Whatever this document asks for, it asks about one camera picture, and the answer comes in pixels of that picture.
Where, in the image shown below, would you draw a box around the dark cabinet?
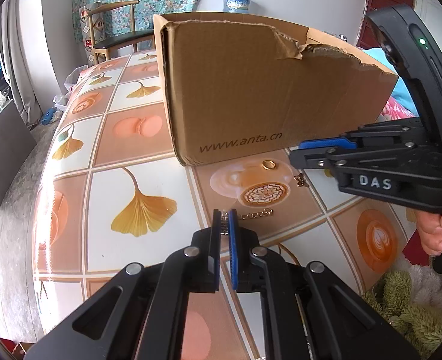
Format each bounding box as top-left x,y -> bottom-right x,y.
0,99 -> 38,209

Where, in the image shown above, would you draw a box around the brown cardboard box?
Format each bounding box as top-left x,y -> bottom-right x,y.
153,12 -> 400,166

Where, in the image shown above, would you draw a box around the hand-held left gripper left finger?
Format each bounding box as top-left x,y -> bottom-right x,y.
24,208 -> 222,360

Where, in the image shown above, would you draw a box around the leaf-print tile tablecloth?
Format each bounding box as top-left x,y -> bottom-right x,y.
33,49 -> 420,360

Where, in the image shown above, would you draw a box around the blue water jug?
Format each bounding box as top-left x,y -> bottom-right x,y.
223,0 -> 252,15

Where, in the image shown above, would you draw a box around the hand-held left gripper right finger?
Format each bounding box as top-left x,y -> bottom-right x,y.
229,208 -> 420,360

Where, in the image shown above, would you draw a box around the blue pillow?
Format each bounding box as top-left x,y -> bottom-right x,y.
362,47 -> 420,119

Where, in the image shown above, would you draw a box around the person's right hand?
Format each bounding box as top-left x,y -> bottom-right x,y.
415,202 -> 442,257

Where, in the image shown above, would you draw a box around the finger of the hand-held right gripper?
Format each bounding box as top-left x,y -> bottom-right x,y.
289,143 -> 439,173
299,117 -> 428,151

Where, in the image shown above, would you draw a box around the white plastic bag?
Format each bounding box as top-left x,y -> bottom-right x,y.
52,65 -> 90,111

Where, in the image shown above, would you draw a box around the gold chain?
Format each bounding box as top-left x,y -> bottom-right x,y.
220,208 -> 274,238

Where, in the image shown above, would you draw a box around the grey curtain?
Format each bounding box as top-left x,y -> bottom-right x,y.
0,0 -> 43,128

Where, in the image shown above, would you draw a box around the wooden chair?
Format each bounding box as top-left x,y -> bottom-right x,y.
82,0 -> 155,64

